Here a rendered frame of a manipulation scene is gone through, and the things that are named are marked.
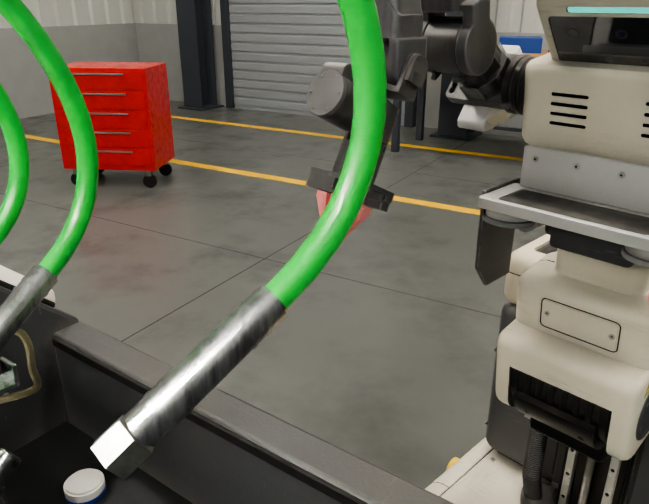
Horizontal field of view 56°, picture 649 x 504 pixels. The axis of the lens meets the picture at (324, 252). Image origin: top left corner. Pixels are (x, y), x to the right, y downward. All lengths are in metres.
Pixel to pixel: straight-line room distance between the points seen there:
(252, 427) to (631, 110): 0.61
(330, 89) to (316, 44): 6.63
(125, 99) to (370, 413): 3.12
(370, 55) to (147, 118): 4.32
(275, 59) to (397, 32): 6.92
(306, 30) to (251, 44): 0.82
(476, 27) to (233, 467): 0.62
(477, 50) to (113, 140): 3.97
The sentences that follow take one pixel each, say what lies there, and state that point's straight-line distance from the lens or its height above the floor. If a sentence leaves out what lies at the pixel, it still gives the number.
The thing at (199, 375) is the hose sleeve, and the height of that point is 1.15.
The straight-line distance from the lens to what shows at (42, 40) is 0.42.
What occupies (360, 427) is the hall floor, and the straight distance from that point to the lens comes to 2.07.
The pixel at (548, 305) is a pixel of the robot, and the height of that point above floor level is 0.86.
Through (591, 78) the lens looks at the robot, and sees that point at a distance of 0.89.
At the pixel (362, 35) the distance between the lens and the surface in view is 0.25.
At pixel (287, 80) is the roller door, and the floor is 0.40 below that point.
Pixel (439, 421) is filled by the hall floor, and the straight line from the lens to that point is 2.13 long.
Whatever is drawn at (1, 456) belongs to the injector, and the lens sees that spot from 0.37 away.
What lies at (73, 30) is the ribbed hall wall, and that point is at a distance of 8.59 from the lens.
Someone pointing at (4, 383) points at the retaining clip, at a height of 1.11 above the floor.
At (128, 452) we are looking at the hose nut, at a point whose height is 1.13.
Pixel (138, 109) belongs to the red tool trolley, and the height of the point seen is 0.58.
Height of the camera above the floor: 1.29
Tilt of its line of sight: 23 degrees down
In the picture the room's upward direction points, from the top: straight up
